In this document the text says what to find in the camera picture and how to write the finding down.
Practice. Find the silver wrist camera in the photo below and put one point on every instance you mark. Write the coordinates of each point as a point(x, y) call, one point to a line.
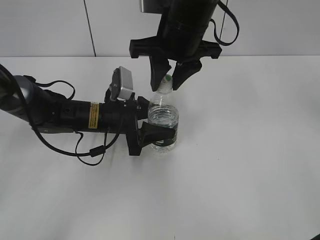
point(153, 6)
point(121, 85)

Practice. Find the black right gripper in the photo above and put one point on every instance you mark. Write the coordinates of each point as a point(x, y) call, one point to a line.
point(185, 50)

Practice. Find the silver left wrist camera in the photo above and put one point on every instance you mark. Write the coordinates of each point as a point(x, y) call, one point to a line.
point(121, 85)

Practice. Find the clear plastic water bottle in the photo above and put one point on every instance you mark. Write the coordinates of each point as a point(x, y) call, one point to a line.
point(162, 111)

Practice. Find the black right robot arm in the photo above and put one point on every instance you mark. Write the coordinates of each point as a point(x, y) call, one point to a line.
point(186, 17)

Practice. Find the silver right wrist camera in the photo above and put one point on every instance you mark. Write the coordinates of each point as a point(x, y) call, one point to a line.
point(153, 6)

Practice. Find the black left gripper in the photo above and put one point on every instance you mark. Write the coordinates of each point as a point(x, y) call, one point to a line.
point(122, 117)

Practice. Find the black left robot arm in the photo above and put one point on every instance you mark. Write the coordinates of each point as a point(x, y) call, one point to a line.
point(48, 112)

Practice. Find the white green bottle cap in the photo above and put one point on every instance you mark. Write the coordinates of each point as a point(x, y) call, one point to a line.
point(166, 84)

